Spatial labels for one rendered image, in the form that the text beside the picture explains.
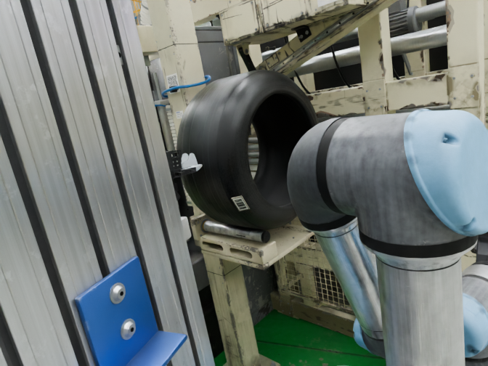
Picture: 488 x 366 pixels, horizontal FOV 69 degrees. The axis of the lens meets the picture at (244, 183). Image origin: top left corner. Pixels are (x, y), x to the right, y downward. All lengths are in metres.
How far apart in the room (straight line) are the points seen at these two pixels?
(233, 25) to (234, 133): 0.66
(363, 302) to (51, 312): 0.45
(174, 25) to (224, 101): 0.50
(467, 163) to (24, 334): 0.37
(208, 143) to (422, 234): 0.88
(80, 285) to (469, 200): 0.33
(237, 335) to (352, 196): 1.57
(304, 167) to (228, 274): 1.37
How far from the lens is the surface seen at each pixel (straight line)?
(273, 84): 1.30
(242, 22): 1.63
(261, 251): 1.31
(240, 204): 1.18
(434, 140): 0.35
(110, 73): 0.37
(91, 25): 0.37
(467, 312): 0.60
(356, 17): 1.50
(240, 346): 1.94
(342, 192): 0.39
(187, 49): 1.59
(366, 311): 0.63
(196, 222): 1.53
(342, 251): 0.53
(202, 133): 1.20
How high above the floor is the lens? 1.41
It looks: 13 degrees down
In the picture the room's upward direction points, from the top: 10 degrees counter-clockwise
